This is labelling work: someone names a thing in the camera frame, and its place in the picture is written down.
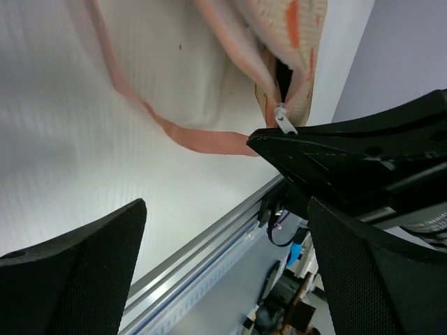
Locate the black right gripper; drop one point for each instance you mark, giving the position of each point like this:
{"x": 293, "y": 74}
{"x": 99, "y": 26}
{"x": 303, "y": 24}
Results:
{"x": 385, "y": 169}

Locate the floral mesh laundry bag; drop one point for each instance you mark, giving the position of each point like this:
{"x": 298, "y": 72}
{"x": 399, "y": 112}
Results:
{"x": 274, "y": 43}

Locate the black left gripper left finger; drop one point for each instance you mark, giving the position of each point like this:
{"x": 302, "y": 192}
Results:
{"x": 76, "y": 283}

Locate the white slotted cable duct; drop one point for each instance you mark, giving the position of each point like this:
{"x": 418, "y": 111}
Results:
{"x": 163, "y": 320}

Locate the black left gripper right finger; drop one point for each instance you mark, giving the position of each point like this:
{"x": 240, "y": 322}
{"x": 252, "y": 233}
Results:
{"x": 375, "y": 282}

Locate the aluminium mounting rail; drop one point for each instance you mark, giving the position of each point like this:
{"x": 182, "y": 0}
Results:
{"x": 147, "y": 295}

